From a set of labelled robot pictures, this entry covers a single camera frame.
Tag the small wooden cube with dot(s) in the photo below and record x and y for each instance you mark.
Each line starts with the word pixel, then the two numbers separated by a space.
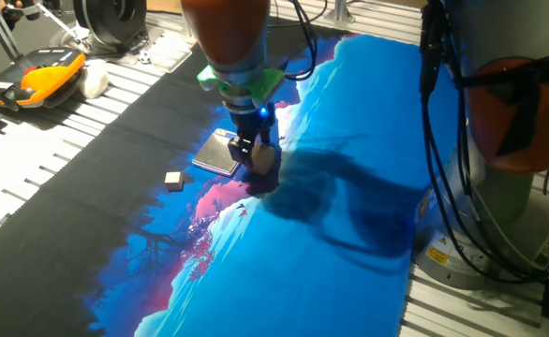
pixel 174 181

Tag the grey aluminium frame post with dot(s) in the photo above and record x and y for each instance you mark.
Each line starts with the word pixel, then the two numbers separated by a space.
pixel 0 30

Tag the orange black teach pendant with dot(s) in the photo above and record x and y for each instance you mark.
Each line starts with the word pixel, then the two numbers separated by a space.
pixel 40 79

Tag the small white spotted object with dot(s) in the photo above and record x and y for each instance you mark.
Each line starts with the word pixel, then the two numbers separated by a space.
pixel 144 57

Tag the thin metal strut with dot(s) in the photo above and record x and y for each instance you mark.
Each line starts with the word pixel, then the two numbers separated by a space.
pixel 56 23

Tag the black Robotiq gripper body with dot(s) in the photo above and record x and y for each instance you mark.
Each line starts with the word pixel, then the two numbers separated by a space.
pixel 253 122

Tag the black round fan housing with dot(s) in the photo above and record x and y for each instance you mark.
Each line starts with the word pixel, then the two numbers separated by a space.
pixel 110 19

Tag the medium wooden cube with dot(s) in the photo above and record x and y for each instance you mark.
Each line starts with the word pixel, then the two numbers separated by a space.
pixel 264 161

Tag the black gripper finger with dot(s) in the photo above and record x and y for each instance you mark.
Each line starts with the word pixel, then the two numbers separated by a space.
pixel 241 150
pixel 269 133

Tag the white flat tray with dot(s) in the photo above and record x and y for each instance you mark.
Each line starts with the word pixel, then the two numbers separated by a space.
pixel 171 51

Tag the brown cardboard box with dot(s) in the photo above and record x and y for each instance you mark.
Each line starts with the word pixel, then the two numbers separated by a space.
pixel 162 5

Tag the blue black landscape print mat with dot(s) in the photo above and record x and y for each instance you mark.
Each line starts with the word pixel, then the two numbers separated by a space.
pixel 302 281

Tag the grey aluminium post foot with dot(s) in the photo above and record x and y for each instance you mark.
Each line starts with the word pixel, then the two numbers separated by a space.
pixel 340 13

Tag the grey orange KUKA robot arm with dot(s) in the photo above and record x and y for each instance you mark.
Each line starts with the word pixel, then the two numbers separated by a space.
pixel 227 28

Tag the white rounded object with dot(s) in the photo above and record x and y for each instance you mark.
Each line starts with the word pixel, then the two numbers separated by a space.
pixel 94 79

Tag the silver flat kitchen scale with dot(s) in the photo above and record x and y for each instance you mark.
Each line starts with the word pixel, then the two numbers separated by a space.
pixel 214 154

